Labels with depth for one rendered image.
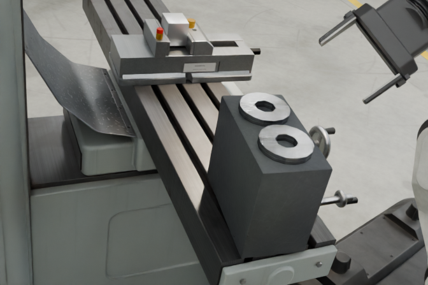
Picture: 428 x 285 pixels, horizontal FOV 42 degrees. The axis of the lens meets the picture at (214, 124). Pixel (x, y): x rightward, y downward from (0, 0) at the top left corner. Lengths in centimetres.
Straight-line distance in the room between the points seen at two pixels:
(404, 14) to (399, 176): 218
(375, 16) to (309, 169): 25
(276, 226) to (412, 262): 76
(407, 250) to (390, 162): 143
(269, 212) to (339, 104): 252
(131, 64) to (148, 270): 64
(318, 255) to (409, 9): 46
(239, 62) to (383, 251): 64
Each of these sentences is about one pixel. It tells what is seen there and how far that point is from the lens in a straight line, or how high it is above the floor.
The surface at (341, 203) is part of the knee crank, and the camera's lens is 181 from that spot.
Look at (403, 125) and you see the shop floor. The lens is 339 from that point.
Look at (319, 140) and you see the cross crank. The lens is 181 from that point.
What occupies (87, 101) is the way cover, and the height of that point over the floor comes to 88.
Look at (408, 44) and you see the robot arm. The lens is 82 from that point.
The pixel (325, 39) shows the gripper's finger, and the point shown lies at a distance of 83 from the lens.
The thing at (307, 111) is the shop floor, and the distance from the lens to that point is 323.
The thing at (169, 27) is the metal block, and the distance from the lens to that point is 135.
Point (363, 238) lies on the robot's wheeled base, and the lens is 160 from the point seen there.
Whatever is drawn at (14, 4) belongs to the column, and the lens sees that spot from 109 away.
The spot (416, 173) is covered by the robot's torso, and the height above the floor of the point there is 92.
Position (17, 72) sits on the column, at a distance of 116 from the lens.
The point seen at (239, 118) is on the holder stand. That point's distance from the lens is 95.
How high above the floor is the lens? 163
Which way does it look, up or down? 34 degrees down
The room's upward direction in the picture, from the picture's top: 10 degrees clockwise
